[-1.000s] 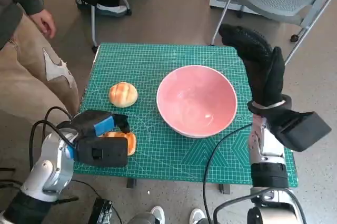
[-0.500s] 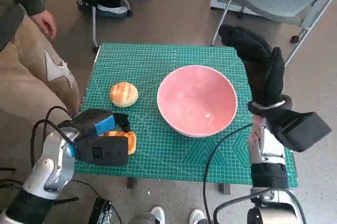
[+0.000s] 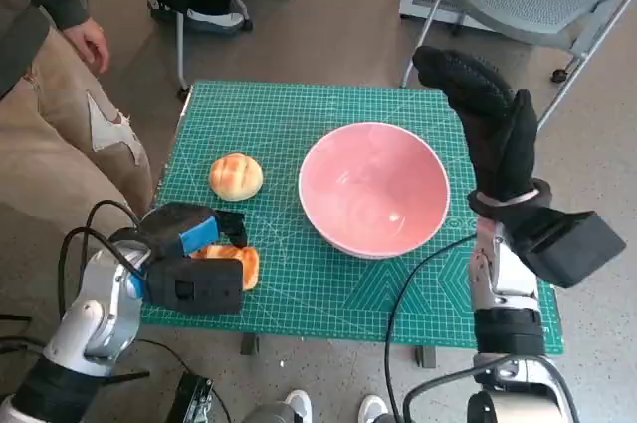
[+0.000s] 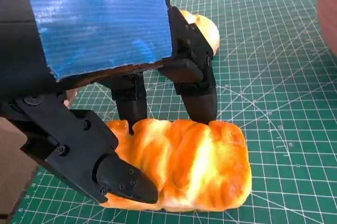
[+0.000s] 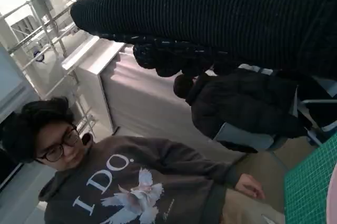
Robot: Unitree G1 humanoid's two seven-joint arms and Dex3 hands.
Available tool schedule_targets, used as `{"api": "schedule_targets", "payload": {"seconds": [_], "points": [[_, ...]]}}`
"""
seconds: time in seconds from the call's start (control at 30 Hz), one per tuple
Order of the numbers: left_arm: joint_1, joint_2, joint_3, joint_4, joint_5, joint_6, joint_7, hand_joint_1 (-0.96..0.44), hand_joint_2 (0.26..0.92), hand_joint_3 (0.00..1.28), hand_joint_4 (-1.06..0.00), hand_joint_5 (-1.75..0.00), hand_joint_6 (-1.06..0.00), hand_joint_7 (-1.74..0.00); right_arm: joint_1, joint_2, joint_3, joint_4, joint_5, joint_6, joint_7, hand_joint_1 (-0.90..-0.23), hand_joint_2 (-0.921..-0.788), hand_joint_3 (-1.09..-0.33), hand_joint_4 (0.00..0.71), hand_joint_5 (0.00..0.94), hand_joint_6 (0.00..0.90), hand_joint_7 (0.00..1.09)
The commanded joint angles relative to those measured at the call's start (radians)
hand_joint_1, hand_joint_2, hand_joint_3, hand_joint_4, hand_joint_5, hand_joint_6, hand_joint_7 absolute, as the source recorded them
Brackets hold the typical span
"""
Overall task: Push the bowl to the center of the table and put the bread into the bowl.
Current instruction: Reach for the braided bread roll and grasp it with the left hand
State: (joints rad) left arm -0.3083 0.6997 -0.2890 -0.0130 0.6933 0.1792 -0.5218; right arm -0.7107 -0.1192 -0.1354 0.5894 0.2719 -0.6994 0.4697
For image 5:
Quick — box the white scaffold frame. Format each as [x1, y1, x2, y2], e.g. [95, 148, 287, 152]
[0, 0, 137, 135]

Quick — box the pink bowl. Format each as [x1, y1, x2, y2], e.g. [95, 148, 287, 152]
[325, 164, 337, 224]

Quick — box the grey desk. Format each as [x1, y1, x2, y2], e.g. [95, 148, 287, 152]
[297, 75, 337, 98]

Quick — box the grey chair with metal legs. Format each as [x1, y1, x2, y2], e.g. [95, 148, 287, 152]
[212, 86, 337, 153]

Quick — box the white cabinet with cloth front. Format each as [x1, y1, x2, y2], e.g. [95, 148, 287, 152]
[61, 35, 237, 161]

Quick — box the person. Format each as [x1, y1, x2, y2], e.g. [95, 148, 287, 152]
[173, 63, 309, 153]
[0, 96, 288, 224]

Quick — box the green cutting mat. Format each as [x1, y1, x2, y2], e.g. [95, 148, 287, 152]
[283, 131, 337, 216]

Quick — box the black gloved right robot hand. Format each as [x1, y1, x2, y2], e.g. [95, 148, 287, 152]
[70, 0, 337, 80]

